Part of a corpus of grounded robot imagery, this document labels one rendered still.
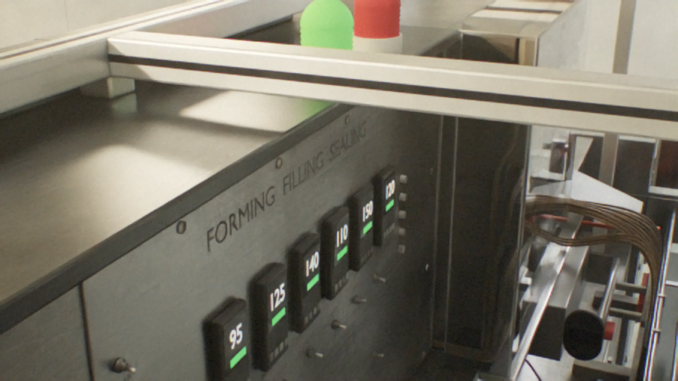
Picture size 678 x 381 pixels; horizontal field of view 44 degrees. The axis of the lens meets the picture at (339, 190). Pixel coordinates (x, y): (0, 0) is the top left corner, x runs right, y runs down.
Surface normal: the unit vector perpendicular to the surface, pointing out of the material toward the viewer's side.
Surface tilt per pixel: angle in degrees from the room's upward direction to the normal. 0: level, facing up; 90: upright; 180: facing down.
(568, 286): 0
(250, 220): 90
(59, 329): 90
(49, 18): 90
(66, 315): 90
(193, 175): 0
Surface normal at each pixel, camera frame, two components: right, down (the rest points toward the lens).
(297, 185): 0.92, 0.15
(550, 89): -0.39, 0.33
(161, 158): 0.00, -0.93
